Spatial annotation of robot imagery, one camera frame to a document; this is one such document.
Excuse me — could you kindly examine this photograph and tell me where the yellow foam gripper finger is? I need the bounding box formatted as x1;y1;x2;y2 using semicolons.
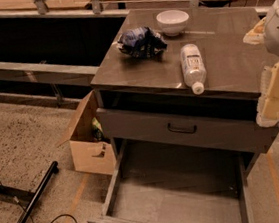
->
256;61;279;127
243;18;266;45

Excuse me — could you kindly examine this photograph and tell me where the grey top drawer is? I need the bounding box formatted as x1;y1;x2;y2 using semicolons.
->
97;93;279;153

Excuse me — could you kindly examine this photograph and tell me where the grey drawer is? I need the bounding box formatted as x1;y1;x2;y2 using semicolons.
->
90;139;258;223
97;93;279;153

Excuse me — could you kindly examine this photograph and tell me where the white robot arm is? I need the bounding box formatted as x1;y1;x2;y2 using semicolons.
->
243;0;279;127

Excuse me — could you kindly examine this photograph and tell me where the grey drawer cabinet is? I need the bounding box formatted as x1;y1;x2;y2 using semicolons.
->
92;7;279;154

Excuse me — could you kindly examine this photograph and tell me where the grey bottom drawer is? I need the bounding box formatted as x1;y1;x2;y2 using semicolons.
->
90;139;258;223

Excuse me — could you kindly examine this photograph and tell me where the open cardboard box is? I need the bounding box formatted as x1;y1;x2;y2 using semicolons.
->
56;92;116;175

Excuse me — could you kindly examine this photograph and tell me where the clear plastic water bottle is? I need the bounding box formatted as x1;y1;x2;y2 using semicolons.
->
180;43;207;95

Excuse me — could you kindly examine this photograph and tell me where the white ceramic bowl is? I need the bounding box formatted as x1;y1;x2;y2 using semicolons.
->
156;10;189;36

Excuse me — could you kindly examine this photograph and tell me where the crumpled blue chip bag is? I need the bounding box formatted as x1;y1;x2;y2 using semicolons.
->
117;26;167;59

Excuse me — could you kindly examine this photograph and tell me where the green item in box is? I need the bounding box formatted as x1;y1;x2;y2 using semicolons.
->
91;118;104;141

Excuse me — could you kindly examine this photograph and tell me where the black metal stand bar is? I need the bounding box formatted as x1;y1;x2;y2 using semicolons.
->
16;161;59;223

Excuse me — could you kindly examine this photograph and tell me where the metal frame rail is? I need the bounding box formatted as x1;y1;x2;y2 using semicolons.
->
0;62;98;87

